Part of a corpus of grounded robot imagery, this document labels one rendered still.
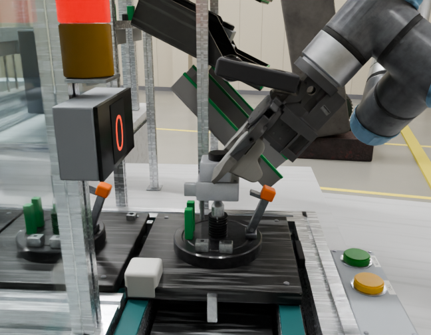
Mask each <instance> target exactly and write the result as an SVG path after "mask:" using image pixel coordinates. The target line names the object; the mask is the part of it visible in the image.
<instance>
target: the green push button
mask: <svg viewBox="0 0 431 335"><path fill-rule="evenodd" d="M343 260H344V261H345V262H346V263H348V264H350V265H353V266H357V267H363V266H367V265H368V264H369V263H370V255H369V254H368V253H367V252H366V251H364V250H362V249H357V248H351V249H347V250H345V251H344V253H343Z"/></svg>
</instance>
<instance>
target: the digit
mask: <svg viewBox="0 0 431 335"><path fill-rule="evenodd" d="M110 112H111V121H112V139H113V148H114V165H115V164H116V163H117V162H118V160H119V159H120V158H121V157H122V156H123V155H124V154H125V153H126V152H127V149H126V129H125V119H124V99H123V98H121V99H120V100H118V101H116V102H115V103H114V104H112V105H110Z"/></svg>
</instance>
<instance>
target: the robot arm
mask: <svg viewBox="0 0 431 335"><path fill-rule="evenodd" d="M430 13H431V0H347V1H346V2H345V3H344V5H343V6H342V7H341V8H340V9H339V10H338V11H337V12H336V13H335V15H334V16H333V17H332V18H331V20H330V21H329V22H328V23H327V24H326V25H325V26H324V27H323V29H322V30H320V32H319V33H318V34H317V35H316V37H315V38H314V39H313V40H312V41H311V42H310V43H309V44H308V45H307V47H306V48H305V49H304V50H303V51H302V55H303V56H304V57H303V58H302V57H299V58H298V59H297V60H296V61H295V62H294V64H295V65H296V66H297V67H298V68H300V69H301V70H302V71H303V72H304V73H305V74H304V75H303V76H302V77H301V78H300V76H299V75H297V74H295V73H293V72H287V71H284V70H279V69H276V68H270V67H267V66H261V65H258V64H253V63H250V62H244V61H242V60H241V59H240V58H239V57H238V56H235V55H227V56H221V57H219V58H218V59H217V62H216V66H215V75H216V76H219V77H221V78H222V79H223V80H225V81H227V82H235V81H241V82H246V83H250V84H255V85H258V86H264V87H267V88H272V89H271V90H270V94H268V95H267V96H266V97H265V98H264V99H263V100H262V101H261V102H260V103H259V104H258V105H257V106H256V108H255V109H254V110H253V112H252V113H251V114H250V116H249V118H248V119H247V120H246V121H245V122H244V123H243V124H242V125H241V127H240V128H239V129H238V131H237V132H236V133H235V134H234V135H233V136H232V138H231V139H230V141H229V142H228V143H227V144H226V145H225V147H224V148H223V150H224V151H226V152H227V154H226V155H225V156H224V157H223V158H222V160H221V161H220V162H219V163H218V165H217V166H216V167H215V168H214V171H213V175H212V183H213V184H216V183H217V182H218V181H219V180H220V179H221V178H222V177H223V176H224V175H225V174H226V173H227V172H228V173H232V174H233V175H236V176H238V177H240V178H243V179H245V180H247V181H250V182H252V183H255V182H257V181H259V180H260V179H261V177H262V175H263V172H262V170H261V168H260V166H259V164H260V163H261V158H260V155H261V154H262V153H263V152H264V149H265V144H264V142H263V139H264V138H265V139H266V140H267V141H268V142H269V145H270V146H271V147H272V148H273V149H275V150H276V151H277V152H279V153H280V154H283V155H284V156H285V157H286V158H287V159H288V160H290V161H291V162H292V163H293V162H294V161H295V160H296V159H297V158H298V157H299V156H300V155H301V154H302V153H303V151H304V150H305V149H306V148H307V147H308V146H309V145H310V144H311V143H312V142H313V141H314V140H315V139H316V137H317V136H318V134H317V132H318V131H319V130H320V128H321V127H322V126H323V125H324V124H325V123H326V122H327V121H328V120H329V119H330V118H331V117H332V115H333V114H334V113H335V112H336V111H337V110H338V109H339V108H340V107H341V106H342V105H343V104H344V103H345V102H346V100H345V99H344V98H343V97H342V96H341V95H340V94H339V93H338V92H337V91H338V89H337V87H339V88H343V87H344V86H345V85H346V84H347V83H348V82H349V80H350V79H351V78H352V77H353V76H354V75H355V74H356V73H357V72H358V71H359V70H360V69H361V68H362V67H363V66H364V65H365V64H366V63H367V62H368V61H369V59H370V58H371V57H372V61H371V64H370V69H369V72H368V77H367V80H366V84H365V88H364V92H363V96H362V100H361V102H360V104H358V105H357V106H356V107H355V109H354V112H353V113H352V115H351V119H350V127H351V130H352V132H353V134H354V135H355V137H356V138H357V139H358V140H360V141H361V142H362V143H365V144H366V145H370V146H379V145H383V144H385V143H387V142H388V141H389V140H391V139H392V138H395V137H397V135H399V133H400V131H401V130H402V129H404V128H405V127H406V126H407V125H408V124H409V123H410V122H411V121H413V119H415V117H417V116H418V115H420V114H421V113H422V112H423V111H425V109H427V108H431V23H430V22H429V19H430ZM310 86H312V87H313V89H312V91H310V92H307V89H308V87H310ZM302 147H303V148H302ZM301 148H302V149H301ZM300 149H301V150H300ZM299 150H300V151H299ZM298 151H299V152H298Z"/></svg>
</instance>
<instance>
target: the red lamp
mask: <svg viewBox="0 0 431 335"><path fill-rule="evenodd" d="M55 1H56V8H57V20H58V21H59V22H60V23H109V22H110V21H111V20H110V2H109V0H55Z"/></svg>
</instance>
